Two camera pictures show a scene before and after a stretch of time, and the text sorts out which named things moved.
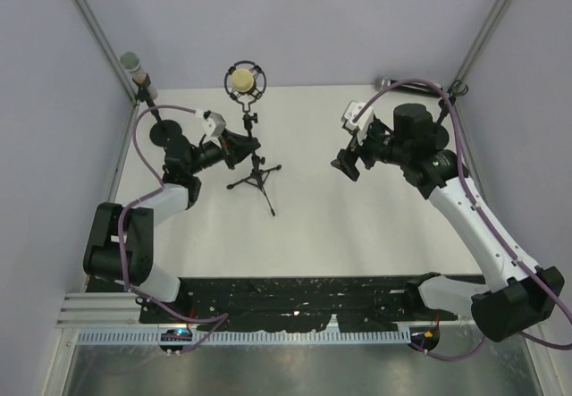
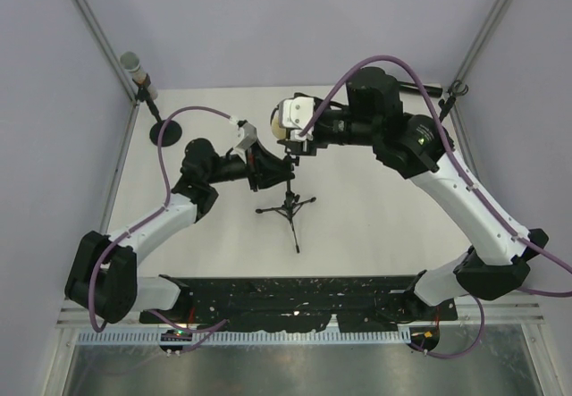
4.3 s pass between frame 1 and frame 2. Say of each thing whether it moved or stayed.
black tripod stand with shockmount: moved
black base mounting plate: stayed
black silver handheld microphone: stayed
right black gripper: moved
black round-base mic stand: stayed
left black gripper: moved
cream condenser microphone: moved
